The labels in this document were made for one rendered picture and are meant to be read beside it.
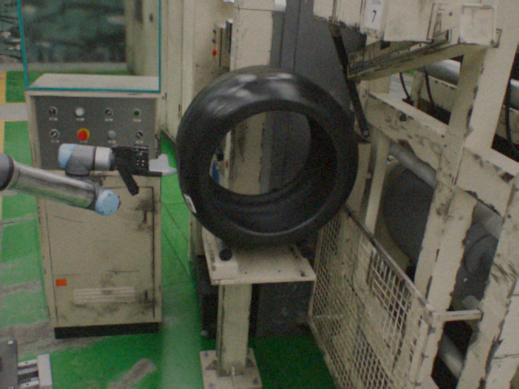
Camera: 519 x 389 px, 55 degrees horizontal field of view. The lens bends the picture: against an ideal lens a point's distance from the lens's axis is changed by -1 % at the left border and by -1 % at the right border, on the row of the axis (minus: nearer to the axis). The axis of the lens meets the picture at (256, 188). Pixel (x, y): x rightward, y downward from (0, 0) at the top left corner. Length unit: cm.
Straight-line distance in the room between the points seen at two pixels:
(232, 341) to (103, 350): 69
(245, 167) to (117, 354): 122
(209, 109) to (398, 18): 59
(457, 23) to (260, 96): 57
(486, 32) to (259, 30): 82
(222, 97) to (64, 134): 101
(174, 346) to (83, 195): 138
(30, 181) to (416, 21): 105
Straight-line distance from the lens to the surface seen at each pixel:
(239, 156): 195
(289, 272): 181
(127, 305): 267
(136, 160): 163
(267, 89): 152
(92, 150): 164
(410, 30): 135
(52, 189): 146
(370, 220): 216
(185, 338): 277
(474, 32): 132
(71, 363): 269
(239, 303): 227
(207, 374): 255
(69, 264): 256
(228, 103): 151
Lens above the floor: 176
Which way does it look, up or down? 23 degrees down
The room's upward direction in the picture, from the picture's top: 4 degrees clockwise
